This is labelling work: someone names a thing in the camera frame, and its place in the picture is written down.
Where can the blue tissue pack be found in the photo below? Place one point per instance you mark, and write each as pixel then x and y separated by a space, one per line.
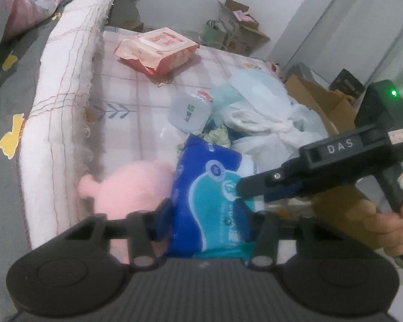
pixel 201 187

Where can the grey-green paper bag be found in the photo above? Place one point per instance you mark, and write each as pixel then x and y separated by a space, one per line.
pixel 218 35

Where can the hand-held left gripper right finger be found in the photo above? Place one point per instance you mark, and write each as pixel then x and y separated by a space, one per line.
pixel 247 221

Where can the pink plush doll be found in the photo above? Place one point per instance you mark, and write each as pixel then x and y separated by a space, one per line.
pixel 127 187

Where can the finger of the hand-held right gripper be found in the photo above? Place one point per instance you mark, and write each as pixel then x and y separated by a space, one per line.
pixel 265 182

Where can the clear plastic container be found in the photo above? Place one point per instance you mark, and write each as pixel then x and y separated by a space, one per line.
pixel 188 110

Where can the green leaf print fabric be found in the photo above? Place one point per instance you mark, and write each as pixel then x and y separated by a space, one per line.
pixel 218 136

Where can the grey bedsheet with yellow prints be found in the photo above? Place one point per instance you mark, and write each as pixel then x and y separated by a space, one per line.
pixel 6 107

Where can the person's right hand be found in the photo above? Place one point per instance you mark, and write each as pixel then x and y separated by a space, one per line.
pixel 389 231

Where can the small open cardboard box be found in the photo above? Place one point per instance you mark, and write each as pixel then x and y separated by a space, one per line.
pixel 245 37

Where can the plaid flower-print mat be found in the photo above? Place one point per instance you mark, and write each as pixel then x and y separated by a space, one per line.
pixel 137 84

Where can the pale translucent plastic bag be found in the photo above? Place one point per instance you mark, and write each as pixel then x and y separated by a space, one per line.
pixel 255 107

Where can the red wet wipes pack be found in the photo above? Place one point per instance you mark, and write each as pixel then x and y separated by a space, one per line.
pixel 154 45

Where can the pink packet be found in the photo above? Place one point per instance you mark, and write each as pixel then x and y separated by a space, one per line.
pixel 245 16

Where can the dark box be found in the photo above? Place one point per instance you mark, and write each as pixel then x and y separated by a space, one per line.
pixel 347 84

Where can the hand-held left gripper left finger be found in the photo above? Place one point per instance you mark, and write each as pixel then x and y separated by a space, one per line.
pixel 158 218

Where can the large cardboard box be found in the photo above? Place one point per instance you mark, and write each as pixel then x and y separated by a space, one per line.
pixel 322 104

